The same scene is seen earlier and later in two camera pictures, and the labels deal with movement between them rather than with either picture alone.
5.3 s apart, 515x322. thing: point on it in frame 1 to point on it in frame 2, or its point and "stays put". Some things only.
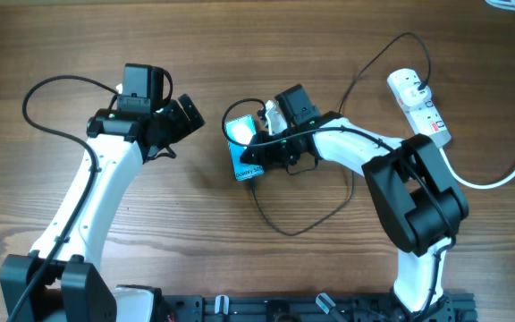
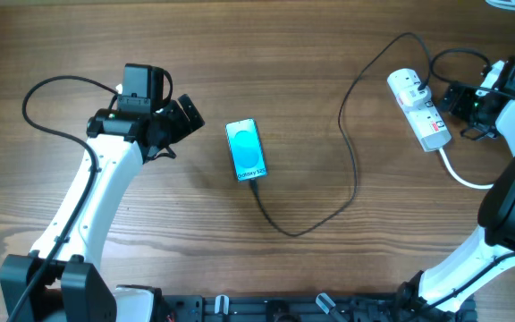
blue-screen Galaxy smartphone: (241, 131) stays put
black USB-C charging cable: (424, 86) stays put
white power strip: (413, 95) stays put
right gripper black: (265, 156) to (459, 107)
